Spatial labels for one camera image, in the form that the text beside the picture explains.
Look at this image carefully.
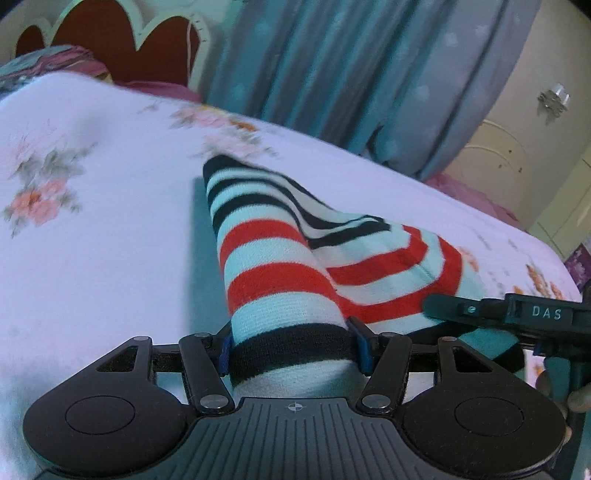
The striped black red white sweater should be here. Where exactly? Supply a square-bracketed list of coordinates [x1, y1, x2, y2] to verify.
[202, 154, 526, 403]

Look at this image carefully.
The pink cloth by wardrobe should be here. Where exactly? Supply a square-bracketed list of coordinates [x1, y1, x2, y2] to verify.
[424, 172, 529, 228]

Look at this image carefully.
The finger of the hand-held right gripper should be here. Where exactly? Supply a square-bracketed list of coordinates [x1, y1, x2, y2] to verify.
[422, 293, 509, 329]

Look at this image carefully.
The person's right hand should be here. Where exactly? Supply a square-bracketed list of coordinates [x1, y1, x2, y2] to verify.
[536, 367, 591, 444]

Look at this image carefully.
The pink patterned pillow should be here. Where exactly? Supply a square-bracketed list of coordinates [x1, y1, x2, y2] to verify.
[0, 44, 110, 95]

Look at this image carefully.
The purple patterned cloth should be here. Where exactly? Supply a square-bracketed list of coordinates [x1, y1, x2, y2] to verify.
[564, 242, 591, 289]

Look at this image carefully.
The pink cloth by headboard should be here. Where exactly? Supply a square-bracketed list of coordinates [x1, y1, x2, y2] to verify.
[115, 79, 205, 103]

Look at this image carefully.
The red and white headboard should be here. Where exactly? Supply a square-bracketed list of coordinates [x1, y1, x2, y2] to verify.
[14, 0, 218, 90]

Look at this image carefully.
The white floral bedsheet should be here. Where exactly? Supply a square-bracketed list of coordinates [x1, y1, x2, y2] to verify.
[0, 71, 583, 480]

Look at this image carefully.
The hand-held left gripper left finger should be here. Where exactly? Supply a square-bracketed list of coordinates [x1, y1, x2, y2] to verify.
[93, 322, 235, 415]

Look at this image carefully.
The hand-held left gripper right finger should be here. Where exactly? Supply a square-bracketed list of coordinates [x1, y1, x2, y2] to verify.
[345, 316, 498, 415]

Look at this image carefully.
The blue curtain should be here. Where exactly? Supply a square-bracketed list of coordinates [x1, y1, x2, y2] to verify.
[203, 0, 543, 183]

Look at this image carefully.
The silver wardrobe handle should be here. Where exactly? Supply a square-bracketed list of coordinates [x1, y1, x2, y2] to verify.
[537, 82, 572, 124]

